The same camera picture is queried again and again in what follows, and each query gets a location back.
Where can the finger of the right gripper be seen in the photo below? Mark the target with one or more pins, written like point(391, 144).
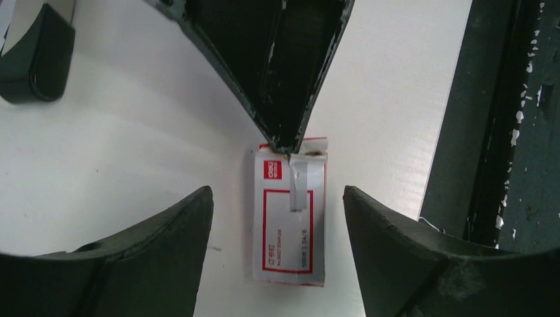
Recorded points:
point(37, 52)
point(273, 55)

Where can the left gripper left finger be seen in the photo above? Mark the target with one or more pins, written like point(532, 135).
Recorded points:
point(150, 269)

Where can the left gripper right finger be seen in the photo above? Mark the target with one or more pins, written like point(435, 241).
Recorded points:
point(406, 268)

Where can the red white staple box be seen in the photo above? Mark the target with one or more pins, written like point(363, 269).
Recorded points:
point(289, 214)

